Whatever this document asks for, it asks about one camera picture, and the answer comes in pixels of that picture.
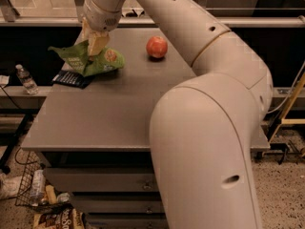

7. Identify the yellow metal frame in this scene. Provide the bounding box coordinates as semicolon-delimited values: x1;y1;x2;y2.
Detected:
266;73;305;143

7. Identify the blue rxbar blueberry bar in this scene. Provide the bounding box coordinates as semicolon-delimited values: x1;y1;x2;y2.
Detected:
52;70;94;89

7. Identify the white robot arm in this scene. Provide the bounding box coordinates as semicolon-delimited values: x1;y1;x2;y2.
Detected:
84;0;273;229

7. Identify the brown snack bag on floor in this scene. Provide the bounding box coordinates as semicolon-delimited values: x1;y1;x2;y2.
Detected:
32;208;85;229

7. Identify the green rice chip bag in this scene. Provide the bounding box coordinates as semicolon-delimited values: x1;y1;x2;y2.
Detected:
49;41;125;77

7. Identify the clear plastic water bottle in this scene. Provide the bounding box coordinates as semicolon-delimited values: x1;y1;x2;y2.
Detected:
15;64;39;95

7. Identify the white plastic bag on floor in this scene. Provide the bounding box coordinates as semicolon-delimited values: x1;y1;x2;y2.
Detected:
0;174;22;199

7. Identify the grey metal railing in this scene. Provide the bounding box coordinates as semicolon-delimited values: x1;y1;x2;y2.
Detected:
0;0;305;28

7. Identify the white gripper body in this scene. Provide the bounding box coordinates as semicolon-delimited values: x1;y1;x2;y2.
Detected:
83;0;122;31

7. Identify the red apple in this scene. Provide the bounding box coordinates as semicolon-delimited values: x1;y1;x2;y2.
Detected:
146;36;168;58

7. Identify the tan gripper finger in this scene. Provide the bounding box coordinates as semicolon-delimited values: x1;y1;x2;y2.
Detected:
88;31;110;56
82;17;90;40

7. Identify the black wire basket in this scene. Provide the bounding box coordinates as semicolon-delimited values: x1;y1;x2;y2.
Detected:
15;152;70;213

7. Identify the grey drawer cabinet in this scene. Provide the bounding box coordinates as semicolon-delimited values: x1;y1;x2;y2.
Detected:
21;27;271;229

